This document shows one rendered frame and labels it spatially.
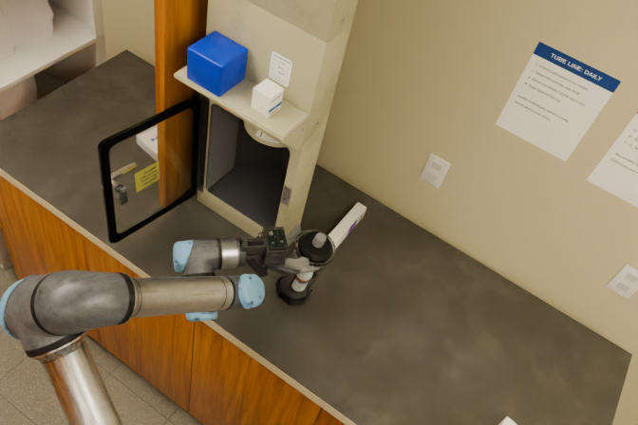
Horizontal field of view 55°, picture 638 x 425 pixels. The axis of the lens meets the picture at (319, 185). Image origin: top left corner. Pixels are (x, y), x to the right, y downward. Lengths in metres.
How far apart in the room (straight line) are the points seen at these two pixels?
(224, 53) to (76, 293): 0.62
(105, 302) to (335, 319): 0.81
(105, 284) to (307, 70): 0.63
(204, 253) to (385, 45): 0.78
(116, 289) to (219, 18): 0.68
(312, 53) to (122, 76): 1.17
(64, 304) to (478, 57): 1.15
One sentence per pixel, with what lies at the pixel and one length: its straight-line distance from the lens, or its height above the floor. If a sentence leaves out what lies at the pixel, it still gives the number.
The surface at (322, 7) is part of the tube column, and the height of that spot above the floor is 1.79.
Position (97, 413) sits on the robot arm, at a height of 1.25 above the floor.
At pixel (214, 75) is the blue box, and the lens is 1.43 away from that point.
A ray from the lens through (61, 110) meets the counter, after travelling 2.28.
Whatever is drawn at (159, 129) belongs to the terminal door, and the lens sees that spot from 1.61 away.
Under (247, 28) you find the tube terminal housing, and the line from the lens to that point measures 1.45.
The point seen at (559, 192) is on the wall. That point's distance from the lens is 1.83.
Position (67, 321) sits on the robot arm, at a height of 1.46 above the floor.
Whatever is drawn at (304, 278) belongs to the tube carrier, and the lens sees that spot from 1.62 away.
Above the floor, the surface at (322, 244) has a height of 1.23.
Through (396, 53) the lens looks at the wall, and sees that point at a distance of 1.79.
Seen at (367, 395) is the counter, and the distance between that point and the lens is 1.71.
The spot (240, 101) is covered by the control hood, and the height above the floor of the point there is 1.51.
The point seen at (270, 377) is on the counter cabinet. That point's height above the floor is 0.80.
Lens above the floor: 2.46
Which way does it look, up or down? 47 degrees down
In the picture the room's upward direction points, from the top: 15 degrees clockwise
